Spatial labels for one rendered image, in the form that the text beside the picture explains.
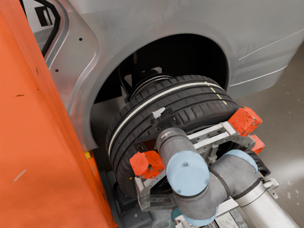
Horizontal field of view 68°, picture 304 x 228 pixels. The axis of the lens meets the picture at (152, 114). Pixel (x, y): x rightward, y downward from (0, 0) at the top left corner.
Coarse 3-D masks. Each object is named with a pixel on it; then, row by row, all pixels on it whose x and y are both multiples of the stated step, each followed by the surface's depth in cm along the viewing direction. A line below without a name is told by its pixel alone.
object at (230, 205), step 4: (276, 180) 85; (272, 188) 83; (228, 200) 80; (232, 200) 80; (220, 204) 79; (224, 204) 79; (228, 204) 79; (232, 204) 79; (236, 204) 79; (220, 208) 78; (224, 208) 78; (228, 208) 78; (232, 208) 78; (220, 212) 77; (224, 212) 77; (216, 216) 76; (180, 224) 75
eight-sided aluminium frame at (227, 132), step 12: (204, 132) 82; (216, 132) 85; (228, 132) 82; (204, 144) 78; (216, 144) 82; (240, 144) 92; (252, 144) 97; (144, 180) 85; (156, 180) 83; (144, 192) 85; (144, 204) 96; (156, 204) 104; (168, 204) 111
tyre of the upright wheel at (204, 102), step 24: (144, 96) 90; (168, 96) 87; (192, 96) 87; (216, 96) 89; (120, 120) 93; (144, 120) 85; (192, 120) 80; (216, 120) 87; (120, 144) 90; (120, 168) 89; (168, 192) 122
